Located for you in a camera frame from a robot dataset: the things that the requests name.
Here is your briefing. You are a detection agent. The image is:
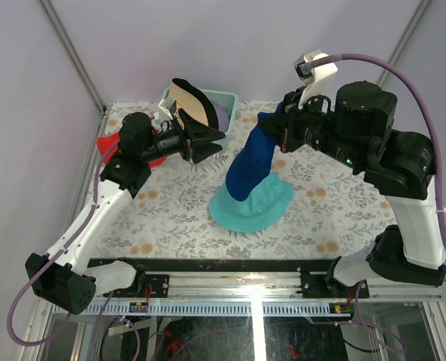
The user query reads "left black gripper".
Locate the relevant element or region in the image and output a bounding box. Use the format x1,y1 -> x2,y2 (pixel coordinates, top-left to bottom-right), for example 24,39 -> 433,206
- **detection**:
142,109 -> 226,164

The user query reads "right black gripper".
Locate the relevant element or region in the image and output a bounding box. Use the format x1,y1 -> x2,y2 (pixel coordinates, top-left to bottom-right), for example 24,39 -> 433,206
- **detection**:
259,83 -> 366,169

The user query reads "dark blue bucket hat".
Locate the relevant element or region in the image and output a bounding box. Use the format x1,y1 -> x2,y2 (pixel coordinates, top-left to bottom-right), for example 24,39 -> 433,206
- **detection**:
225,102 -> 284,202

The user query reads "teal bucket hat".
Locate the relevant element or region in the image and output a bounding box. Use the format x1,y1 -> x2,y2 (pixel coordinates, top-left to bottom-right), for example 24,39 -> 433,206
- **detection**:
209,172 -> 294,232

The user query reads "red cloth hat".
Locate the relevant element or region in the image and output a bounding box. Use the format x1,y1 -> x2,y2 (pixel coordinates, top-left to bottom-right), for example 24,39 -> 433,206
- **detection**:
96,129 -> 168,168

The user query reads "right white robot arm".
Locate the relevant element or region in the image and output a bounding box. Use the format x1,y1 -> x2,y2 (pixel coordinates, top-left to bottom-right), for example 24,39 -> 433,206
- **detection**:
263,81 -> 446,297

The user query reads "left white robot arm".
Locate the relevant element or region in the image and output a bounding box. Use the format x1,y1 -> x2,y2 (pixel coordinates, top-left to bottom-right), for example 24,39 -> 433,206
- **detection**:
26,108 -> 225,315

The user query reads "lavender hat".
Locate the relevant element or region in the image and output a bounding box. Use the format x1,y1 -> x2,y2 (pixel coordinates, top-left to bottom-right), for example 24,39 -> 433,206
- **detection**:
211,99 -> 230,133

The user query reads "black beige cap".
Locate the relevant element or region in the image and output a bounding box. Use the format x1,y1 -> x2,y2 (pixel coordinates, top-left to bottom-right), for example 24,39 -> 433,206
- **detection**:
168,78 -> 219,130

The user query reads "light teal plastic bin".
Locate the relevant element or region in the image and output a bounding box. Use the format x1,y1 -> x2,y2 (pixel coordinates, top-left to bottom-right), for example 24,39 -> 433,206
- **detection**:
160,88 -> 238,153

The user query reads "floral table mat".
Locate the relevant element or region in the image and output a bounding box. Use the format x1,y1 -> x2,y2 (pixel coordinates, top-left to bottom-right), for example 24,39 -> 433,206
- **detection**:
94,101 -> 395,259

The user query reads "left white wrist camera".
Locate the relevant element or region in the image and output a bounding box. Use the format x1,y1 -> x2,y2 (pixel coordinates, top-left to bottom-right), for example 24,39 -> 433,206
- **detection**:
152,96 -> 177,126

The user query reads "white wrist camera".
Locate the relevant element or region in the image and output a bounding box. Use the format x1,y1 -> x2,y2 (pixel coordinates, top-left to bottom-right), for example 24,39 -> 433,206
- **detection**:
152,96 -> 177,126
294,49 -> 338,110

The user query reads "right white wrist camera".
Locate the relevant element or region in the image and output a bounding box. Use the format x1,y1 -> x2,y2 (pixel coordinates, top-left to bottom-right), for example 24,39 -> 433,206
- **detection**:
294,49 -> 338,110

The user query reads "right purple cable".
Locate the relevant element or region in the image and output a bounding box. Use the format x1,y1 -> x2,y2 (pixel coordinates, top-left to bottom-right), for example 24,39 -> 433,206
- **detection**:
308,52 -> 446,361

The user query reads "purple cable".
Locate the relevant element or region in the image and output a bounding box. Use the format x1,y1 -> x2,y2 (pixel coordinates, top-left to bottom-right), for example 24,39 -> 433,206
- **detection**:
308,52 -> 446,361
6,142 -> 142,361

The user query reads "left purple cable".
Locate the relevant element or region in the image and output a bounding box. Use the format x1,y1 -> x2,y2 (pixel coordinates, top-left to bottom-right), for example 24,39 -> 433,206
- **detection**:
6,142 -> 142,361

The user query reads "aluminium front rail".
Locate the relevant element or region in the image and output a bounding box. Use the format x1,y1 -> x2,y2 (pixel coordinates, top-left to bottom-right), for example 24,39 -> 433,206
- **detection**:
38,270 -> 442,302

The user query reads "left aluminium frame post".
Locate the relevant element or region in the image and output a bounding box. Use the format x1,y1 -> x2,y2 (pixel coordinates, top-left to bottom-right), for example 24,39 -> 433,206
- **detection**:
38,0 -> 107,114

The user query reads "aluminium frame post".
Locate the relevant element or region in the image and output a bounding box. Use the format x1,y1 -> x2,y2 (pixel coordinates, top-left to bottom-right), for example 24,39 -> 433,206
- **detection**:
38,0 -> 107,114
376,0 -> 434,83

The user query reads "right aluminium frame post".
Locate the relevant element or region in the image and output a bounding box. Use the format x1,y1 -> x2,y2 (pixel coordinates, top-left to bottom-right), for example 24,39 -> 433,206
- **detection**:
376,0 -> 434,83

